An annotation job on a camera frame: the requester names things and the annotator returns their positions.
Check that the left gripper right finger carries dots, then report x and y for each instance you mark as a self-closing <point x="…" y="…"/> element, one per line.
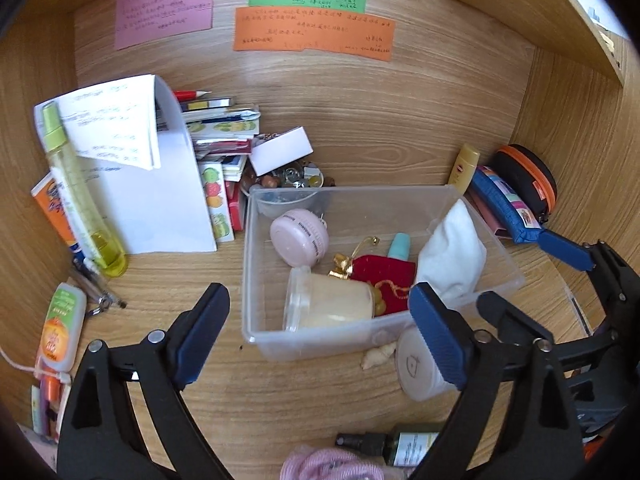
<point x="499" y="425"/>

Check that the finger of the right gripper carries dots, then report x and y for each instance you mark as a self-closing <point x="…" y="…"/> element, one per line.
<point x="518" y="333"/>
<point x="615" y="281"/>

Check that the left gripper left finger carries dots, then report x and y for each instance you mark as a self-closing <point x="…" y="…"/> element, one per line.
<point x="100" y="436"/>

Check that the white cloth pouch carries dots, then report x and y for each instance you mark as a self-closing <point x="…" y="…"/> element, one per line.
<point x="453" y="259"/>

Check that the frosted round container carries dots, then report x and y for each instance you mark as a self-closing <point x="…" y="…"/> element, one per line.
<point x="418" y="374"/>

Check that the dark green spray bottle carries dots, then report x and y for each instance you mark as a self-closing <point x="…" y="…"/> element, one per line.
<point x="405" y="446"/>

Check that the red velvet pouch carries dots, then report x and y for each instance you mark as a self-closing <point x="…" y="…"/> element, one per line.
<point x="390" y="279"/>

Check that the teal white tube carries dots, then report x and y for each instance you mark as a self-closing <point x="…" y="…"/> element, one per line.
<point x="400" y="247"/>

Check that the small beige shell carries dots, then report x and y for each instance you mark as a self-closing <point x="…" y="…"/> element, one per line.
<point x="378" y="356"/>

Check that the beige powder jar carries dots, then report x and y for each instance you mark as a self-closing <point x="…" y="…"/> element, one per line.
<point x="321" y="301"/>

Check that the pink round case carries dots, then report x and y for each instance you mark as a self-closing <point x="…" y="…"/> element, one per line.
<point x="299" y="237"/>

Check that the pens and markers group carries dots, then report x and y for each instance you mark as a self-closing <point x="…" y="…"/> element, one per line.
<point x="48" y="399"/>

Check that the white orange lotion tube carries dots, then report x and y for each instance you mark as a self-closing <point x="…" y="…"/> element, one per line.
<point x="62" y="327"/>

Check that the blue patchwork pencil pouch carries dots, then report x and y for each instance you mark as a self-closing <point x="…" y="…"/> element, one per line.
<point x="506" y="206"/>

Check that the pink wallet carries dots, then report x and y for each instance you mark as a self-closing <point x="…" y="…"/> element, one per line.
<point x="488" y="216"/>

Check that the black orange zip case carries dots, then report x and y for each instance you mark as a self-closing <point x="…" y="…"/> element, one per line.
<point x="529" y="176"/>

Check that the yellow small lotion bottle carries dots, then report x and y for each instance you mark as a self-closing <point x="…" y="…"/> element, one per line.
<point x="463" y="169"/>

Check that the yellow green spray bottle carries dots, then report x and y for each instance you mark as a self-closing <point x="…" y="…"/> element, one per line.
<point x="95" y="238"/>

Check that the clear plastic storage bin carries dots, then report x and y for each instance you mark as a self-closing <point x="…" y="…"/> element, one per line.
<point x="375" y="235"/>

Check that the orange sunscreen tube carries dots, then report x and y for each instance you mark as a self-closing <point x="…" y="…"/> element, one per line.
<point x="45" y="194"/>

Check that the bowl of trinkets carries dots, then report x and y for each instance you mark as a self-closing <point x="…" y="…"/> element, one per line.
<point x="288" y="187"/>

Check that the fruit sticker sheet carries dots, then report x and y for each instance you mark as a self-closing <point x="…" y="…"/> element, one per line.
<point x="216" y="199"/>

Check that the white small box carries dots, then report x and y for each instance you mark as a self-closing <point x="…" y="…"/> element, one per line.
<point x="271" y="151"/>

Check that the white folded paper sheets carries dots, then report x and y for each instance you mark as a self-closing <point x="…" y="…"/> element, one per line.
<point x="138" y="161"/>

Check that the stack of books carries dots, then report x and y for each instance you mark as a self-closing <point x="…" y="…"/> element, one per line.
<point x="222" y="132"/>

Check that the red white marker pen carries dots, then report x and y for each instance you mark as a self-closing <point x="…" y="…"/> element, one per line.
<point x="189" y="95"/>

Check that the orange sticky note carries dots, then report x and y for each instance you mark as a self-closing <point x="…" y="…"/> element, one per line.
<point x="300" y="28"/>

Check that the pink sticky note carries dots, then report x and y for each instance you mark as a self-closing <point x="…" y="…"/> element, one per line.
<point x="141" y="21"/>

